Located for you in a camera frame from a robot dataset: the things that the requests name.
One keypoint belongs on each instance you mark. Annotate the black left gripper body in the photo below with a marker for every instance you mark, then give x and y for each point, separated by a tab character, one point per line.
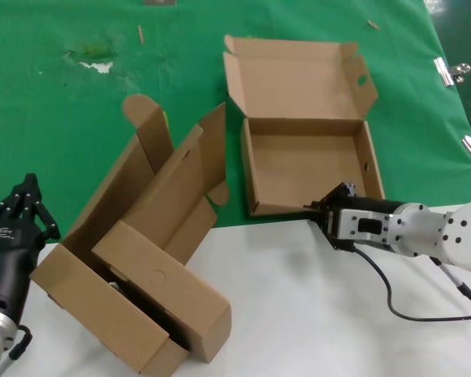
8	259

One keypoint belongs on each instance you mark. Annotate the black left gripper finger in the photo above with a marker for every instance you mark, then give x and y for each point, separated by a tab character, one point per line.
43	212
8	204

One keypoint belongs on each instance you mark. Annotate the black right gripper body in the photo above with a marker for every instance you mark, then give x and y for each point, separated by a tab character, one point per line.
373	206

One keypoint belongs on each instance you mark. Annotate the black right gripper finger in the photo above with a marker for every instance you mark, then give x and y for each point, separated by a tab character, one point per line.
329	198
322	229

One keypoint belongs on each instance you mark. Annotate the brown cardboard box with hole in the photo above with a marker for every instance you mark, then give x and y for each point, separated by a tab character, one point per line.
298	165

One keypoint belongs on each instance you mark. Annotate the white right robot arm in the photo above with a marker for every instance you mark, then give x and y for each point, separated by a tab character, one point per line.
447	231

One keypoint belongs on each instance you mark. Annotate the large brown cardboard box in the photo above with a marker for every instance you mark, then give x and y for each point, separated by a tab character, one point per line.
98	314

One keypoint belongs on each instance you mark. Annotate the green table cloth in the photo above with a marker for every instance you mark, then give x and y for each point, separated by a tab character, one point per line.
102	118

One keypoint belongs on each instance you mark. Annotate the small wooden chip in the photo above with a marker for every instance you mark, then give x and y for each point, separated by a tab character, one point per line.
373	24

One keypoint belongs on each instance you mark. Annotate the thin wooden stick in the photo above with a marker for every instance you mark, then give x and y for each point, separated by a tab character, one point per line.
141	34

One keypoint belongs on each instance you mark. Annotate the grey tape strip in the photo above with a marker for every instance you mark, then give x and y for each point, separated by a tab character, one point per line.
159	2

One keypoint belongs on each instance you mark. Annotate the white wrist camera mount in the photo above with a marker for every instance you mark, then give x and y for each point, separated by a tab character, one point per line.
361	228

